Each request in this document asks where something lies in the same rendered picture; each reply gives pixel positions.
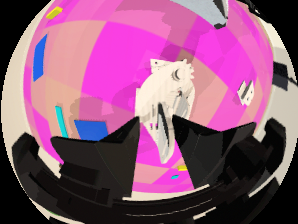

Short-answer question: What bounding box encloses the cyan flat bar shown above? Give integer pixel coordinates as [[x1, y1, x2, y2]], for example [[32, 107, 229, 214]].
[[56, 105, 68, 137]]

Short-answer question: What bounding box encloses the blue flat bar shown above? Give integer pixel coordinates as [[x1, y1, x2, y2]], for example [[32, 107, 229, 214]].
[[73, 120, 108, 141]]

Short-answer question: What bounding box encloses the yellow long bar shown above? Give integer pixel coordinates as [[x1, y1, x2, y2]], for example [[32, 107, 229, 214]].
[[177, 165, 188, 171]]

